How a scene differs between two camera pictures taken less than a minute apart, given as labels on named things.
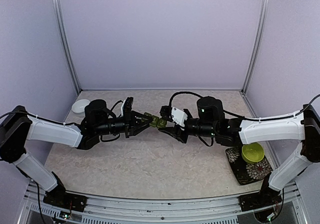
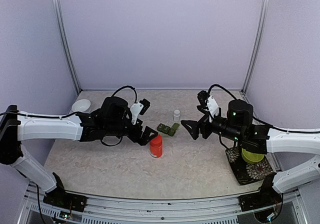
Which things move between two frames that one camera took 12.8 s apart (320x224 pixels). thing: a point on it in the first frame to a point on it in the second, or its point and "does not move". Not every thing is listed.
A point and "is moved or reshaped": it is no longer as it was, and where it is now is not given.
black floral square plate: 245,172 does not move
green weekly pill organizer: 156,121 is moved or reshaped
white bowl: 78,106 does not move
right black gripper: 174,132 to 202,123
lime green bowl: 252,153 does not move
